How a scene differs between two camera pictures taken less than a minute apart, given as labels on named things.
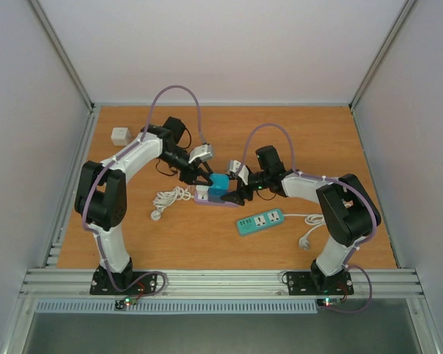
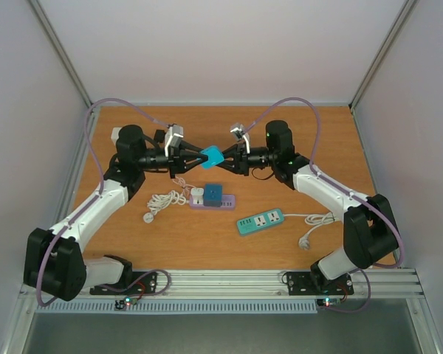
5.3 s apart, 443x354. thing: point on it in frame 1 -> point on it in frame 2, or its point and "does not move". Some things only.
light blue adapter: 220,181 -> 215,156
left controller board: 127,301 does not move
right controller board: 328,302 does not move
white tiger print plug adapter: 120,136 does not move
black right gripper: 243,194 -> 241,160
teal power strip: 260,221 does not move
